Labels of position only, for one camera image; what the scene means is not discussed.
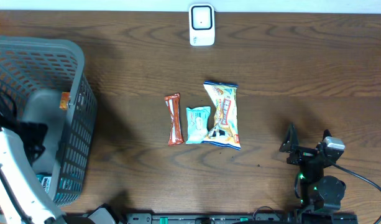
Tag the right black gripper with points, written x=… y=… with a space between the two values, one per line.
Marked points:
x=302 y=154

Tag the orange small box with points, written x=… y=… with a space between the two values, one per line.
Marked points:
x=64 y=101

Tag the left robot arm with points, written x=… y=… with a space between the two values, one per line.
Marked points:
x=22 y=198

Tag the white barcode scanner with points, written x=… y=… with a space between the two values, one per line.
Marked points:
x=201 y=25

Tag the teal Listerine mouthwash bottle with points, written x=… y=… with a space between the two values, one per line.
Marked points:
x=45 y=180

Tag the grey plastic shopping basket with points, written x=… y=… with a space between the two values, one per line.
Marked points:
x=35 y=72

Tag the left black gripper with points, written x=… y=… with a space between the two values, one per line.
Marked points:
x=33 y=129

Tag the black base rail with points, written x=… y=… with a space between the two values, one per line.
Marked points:
x=227 y=218

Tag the light blue wipes pack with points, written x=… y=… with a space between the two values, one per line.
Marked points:
x=197 y=119

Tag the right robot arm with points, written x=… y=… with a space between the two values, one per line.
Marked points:
x=320 y=194

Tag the yellow snack bag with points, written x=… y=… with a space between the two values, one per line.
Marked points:
x=224 y=132

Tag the red snack bar wrapper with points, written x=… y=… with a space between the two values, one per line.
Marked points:
x=173 y=102

